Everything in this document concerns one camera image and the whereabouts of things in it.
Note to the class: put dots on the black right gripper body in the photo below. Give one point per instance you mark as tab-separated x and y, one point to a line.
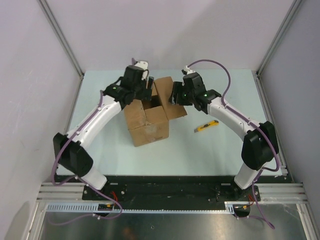
183	97

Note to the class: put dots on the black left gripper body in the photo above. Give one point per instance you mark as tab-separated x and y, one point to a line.
143	93

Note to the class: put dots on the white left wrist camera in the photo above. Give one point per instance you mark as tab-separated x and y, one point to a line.
141	65

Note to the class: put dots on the right aluminium frame post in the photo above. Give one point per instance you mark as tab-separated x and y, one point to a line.
280	34

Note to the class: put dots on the left aluminium frame post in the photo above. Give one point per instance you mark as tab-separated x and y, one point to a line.
55	26

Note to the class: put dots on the brown cardboard express box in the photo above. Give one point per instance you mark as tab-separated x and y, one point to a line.
148	121

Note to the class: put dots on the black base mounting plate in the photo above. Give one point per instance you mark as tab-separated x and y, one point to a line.
125	187

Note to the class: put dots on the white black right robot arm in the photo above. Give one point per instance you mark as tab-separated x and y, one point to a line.
260	144

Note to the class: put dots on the grey slotted cable duct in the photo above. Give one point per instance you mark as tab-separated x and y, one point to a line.
59	207

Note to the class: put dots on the aluminium frame rail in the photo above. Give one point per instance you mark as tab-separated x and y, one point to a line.
283	190

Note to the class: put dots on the aluminium frame post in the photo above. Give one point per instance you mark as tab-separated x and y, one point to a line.
55	26
280	34

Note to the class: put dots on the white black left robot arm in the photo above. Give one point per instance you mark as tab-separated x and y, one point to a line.
70	149

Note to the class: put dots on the yellow utility knife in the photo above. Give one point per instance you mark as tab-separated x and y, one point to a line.
206	125

